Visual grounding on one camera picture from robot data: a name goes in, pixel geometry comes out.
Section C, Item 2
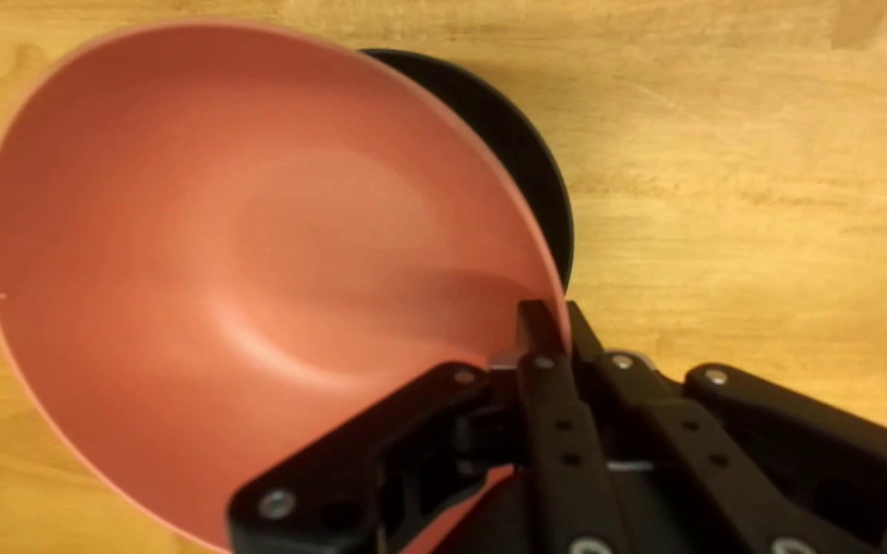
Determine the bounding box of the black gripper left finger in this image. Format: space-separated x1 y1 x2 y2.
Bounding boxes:
229 303 629 554

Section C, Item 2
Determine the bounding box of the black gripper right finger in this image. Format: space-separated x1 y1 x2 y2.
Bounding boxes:
570 314 887 554

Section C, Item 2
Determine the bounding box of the orange bowl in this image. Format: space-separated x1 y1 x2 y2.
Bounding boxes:
0 23 564 547

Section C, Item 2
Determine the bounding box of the black bowl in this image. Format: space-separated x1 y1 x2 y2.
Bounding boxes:
369 51 575 286

